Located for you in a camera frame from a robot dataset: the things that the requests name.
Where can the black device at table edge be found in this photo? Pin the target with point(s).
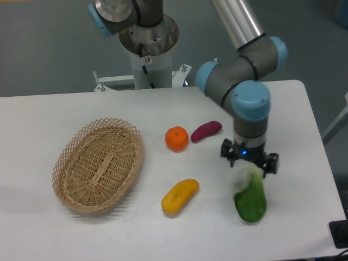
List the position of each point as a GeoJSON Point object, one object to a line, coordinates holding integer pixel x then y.
{"type": "Point", "coordinates": [338, 231]}

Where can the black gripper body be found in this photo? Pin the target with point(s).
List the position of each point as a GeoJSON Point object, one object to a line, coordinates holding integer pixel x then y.
{"type": "Point", "coordinates": [254, 155]}

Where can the orange tangerine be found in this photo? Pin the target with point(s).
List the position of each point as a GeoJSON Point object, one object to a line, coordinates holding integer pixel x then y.
{"type": "Point", "coordinates": [176, 138]}

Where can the green leafy vegetable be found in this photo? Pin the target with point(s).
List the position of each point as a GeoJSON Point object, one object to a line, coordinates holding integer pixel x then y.
{"type": "Point", "coordinates": [250, 202]}

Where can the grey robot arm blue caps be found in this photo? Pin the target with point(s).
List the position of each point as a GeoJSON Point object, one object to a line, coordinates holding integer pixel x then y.
{"type": "Point", "coordinates": [236, 86]}

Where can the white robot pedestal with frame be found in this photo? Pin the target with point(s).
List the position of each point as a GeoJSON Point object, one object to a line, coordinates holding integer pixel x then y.
{"type": "Point", "coordinates": [150, 51]}

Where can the yellow mango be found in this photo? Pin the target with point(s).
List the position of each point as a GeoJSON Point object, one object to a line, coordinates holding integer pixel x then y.
{"type": "Point", "coordinates": [179, 195]}

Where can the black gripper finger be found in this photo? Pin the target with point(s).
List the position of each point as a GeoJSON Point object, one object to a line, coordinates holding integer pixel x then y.
{"type": "Point", "coordinates": [270, 163]}
{"type": "Point", "coordinates": [227, 151]}

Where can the woven wicker basket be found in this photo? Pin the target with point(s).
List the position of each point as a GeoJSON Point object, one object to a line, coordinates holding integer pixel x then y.
{"type": "Point", "coordinates": [98, 165]}

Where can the purple sweet potato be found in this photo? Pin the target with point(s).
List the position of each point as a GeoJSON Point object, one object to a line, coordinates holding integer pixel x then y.
{"type": "Point", "coordinates": [205, 130]}

